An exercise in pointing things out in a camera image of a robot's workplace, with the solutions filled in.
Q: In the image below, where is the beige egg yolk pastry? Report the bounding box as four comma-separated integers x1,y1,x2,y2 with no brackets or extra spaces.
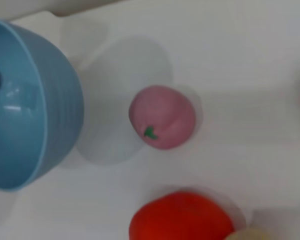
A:
223,227,271,240

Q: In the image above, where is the pink peach bun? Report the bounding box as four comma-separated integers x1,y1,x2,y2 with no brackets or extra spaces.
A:
128,84,197,151

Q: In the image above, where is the blue plastic bowl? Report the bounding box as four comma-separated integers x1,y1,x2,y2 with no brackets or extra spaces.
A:
0,17,85,193

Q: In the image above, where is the red toy pear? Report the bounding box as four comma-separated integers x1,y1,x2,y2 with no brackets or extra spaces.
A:
128,191,236,240

